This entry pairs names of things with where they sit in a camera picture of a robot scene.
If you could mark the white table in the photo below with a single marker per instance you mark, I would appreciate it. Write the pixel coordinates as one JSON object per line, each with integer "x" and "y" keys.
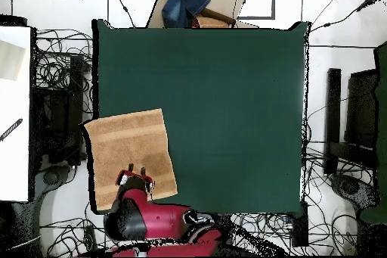
{"x": 15, "y": 164}

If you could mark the dark green table cloth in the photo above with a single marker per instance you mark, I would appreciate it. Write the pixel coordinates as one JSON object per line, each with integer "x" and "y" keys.
{"x": 226, "y": 103}

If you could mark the green fabric sheet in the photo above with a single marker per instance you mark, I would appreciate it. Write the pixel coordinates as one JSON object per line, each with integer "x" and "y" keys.
{"x": 382, "y": 118}

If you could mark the tan terry towel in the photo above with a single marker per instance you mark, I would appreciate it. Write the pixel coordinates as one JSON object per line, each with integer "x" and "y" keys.
{"x": 130, "y": 143}

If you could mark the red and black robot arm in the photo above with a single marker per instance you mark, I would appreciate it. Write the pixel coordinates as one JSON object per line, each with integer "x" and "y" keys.
{"x": 157, "y": 218}

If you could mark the blue jeans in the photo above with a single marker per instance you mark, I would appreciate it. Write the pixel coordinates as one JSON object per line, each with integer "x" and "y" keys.
{"x": 181, "y": 3}

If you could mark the black stand base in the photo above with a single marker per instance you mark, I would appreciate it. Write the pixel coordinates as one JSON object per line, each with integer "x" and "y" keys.
{"x": 350, "y": 187}
{"x": 51, "y": 177}

